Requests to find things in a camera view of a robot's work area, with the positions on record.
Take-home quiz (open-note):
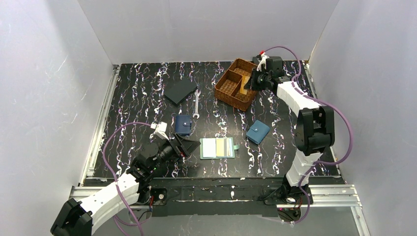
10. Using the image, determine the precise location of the brown credit card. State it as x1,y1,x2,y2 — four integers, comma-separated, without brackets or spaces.
239,76,250,95

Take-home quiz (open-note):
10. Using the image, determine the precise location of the green card holder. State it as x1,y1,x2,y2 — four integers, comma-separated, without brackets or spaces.
200,137,240,160

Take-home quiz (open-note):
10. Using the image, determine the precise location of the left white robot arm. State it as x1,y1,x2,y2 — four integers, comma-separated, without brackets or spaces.
50,133,201,236

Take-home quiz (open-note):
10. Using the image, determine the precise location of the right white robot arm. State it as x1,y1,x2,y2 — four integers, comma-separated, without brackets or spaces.
244,54,335,195

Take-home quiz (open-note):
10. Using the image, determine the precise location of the navy blue card holder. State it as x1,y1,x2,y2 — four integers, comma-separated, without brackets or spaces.
175,115,192,136

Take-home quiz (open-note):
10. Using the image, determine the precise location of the light blue card holder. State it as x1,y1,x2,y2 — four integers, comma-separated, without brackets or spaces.
246,120,270,145

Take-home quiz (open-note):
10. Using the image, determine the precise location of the black rectangular box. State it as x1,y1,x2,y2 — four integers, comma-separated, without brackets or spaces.
262,57,284,73

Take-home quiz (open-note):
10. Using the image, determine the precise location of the brown woven divided basket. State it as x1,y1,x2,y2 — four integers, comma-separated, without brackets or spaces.
215,59,258,112

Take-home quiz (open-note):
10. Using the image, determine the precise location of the silver open-end wrench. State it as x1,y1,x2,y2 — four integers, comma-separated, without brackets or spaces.
192,89,201,119

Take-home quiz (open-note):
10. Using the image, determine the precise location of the black flat square pad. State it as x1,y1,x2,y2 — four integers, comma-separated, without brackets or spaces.
164,79,197,106

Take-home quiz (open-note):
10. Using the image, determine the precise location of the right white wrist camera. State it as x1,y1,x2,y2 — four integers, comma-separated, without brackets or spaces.
252,51,269,71

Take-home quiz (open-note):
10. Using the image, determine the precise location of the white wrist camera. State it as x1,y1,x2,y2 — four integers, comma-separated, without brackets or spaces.
150,122,169,140
252,51,269,71

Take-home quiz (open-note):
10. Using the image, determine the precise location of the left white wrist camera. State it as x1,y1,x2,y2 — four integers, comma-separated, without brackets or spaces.
150,122,169,140

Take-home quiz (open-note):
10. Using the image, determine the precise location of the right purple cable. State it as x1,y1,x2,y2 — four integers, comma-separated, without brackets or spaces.
264,45,355,225

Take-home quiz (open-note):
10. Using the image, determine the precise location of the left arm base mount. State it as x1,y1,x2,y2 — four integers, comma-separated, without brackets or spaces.
138,186,168,207

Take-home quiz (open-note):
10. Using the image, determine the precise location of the aluminium frame rail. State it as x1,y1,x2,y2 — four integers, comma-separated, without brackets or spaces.
60,65,154,236

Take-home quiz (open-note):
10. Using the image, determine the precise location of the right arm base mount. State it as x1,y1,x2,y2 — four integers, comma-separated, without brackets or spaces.
257,186,314,224

